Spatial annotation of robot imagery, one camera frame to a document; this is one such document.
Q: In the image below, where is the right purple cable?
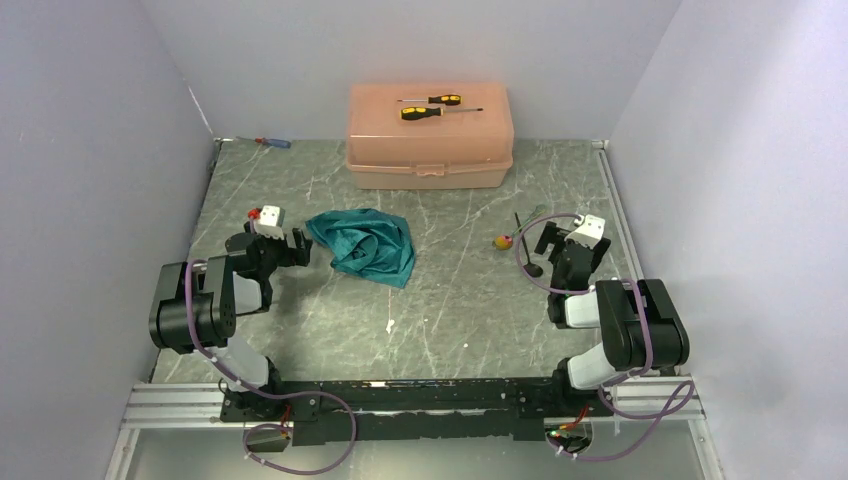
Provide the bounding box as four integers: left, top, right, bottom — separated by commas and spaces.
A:
514, 212, 696, 464

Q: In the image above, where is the red-blue screwdriver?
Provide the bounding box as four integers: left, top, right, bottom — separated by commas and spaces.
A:
236, 136, 292, 149

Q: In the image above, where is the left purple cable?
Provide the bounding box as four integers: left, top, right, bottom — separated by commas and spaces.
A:
184, 258, 359, 477

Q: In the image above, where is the aluminium frame rail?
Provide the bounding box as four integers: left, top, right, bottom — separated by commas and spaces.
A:
106, 376, 725, 479

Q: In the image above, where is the large yellow-black screwdriver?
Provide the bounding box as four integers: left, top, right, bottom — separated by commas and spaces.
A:
399, 107, 483, 121

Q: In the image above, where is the pink plastic toolbox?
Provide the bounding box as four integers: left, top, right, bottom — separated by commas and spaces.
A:
346, 82, 514, 190

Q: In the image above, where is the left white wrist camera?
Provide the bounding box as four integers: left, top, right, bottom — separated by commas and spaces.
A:
251, 205, 285, 240

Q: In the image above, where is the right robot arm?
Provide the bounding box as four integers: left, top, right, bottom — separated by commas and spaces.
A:
534, 216, 691, 415

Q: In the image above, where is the black spoon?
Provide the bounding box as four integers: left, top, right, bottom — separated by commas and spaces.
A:
514, 212, 544, 278

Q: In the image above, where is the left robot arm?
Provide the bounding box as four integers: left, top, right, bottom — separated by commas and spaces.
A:
148, 228, 313, 420

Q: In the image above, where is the purple cable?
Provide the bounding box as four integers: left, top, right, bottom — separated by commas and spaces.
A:
184, 258, 359, 477
514, 212, 696, 464

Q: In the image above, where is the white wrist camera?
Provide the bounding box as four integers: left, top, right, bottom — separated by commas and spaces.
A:
565, 214, 606, 249
251, 205, 285, 240

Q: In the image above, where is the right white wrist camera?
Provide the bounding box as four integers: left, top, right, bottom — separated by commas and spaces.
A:
565, 214, 606, 249

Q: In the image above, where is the teal cloth napkin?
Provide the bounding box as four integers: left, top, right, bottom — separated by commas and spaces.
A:
306, 208, 416, 288

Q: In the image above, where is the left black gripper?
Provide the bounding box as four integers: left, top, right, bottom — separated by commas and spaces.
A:
245, 220, 312, 278

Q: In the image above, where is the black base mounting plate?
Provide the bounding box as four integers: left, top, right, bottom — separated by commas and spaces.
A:
220, 372, 612, 446

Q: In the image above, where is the small yellow-black screwdriver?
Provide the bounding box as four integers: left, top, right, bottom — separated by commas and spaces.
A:
399, 94, 462, 106

